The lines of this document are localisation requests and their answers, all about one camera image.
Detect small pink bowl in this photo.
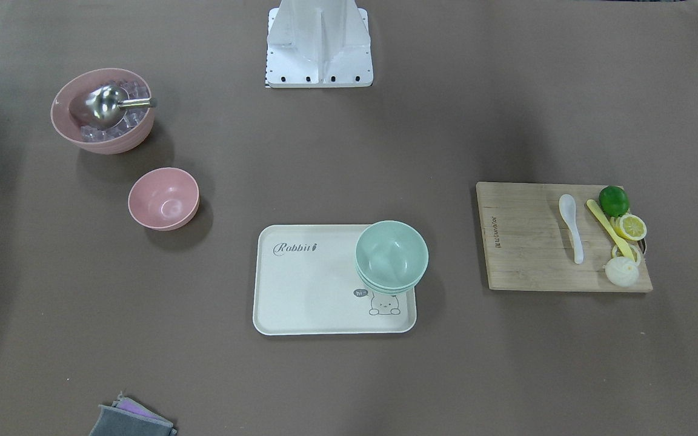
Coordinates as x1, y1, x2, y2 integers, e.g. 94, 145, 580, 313
127, 167, 200, 231

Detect white ceramic spoon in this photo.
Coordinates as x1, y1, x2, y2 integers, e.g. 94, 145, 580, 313
559, 194, 585, 265

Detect top green bowl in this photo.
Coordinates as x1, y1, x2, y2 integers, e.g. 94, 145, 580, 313
354, 220, 430, 287

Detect green bowl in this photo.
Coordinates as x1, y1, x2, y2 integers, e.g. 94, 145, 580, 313
354, 220, 430, 287
356, 269, 424, 295

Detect lower green bowl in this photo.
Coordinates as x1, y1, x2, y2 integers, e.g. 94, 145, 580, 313
356, 269, 424, 295

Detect large pink ribbed bowl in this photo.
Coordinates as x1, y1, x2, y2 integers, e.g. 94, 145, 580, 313
50, 67, 155, 155

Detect cream rabbit serving tray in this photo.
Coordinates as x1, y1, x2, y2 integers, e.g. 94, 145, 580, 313
252, 224, 417, 336

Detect wooden cutting board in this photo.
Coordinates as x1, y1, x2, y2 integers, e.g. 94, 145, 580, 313
476, 182, 653, 293

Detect clear ice cubes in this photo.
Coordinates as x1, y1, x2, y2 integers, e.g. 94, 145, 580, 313
79, 80, 151, 142

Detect green lime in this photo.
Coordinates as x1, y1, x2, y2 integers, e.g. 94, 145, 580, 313
598, 185, 631, 217

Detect metal ice scoop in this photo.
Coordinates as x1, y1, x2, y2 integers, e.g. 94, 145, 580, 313
69, 84, 158, 130

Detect white onion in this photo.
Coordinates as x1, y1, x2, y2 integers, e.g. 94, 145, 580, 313
604, 257, 639, 288

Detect lemon half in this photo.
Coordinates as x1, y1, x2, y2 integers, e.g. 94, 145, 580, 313
613, 213, 648, 241

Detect grey cleaning cloth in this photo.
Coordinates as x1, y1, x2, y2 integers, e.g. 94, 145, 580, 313
89, 394, 178, 435

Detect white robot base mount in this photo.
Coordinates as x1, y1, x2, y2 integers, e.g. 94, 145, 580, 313
264, 1, 374, 88

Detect lemon ring slice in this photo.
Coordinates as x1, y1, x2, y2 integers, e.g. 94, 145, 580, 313
610, 245, 643, 266

